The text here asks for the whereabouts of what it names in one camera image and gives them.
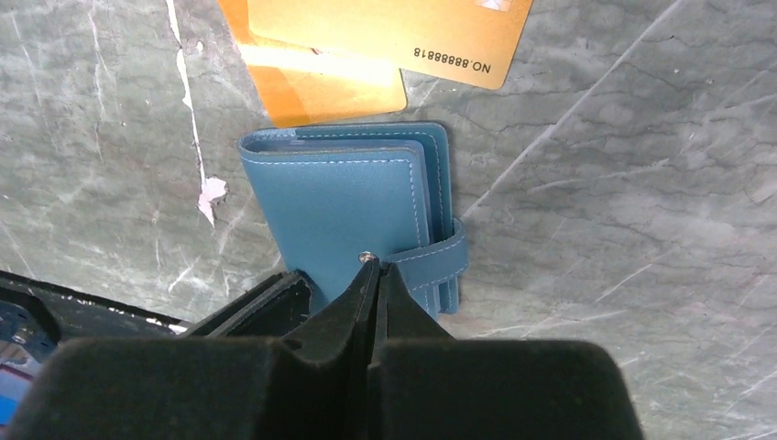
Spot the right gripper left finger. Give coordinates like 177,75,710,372
5,258,379,439

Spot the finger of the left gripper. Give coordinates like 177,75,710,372
181,270,313,337

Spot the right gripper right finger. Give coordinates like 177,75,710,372
367,265,643,439

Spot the blue card holder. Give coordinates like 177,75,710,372
237,122,468,317

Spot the gold credit card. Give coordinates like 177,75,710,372
219,1,407,127
247,0,531,90

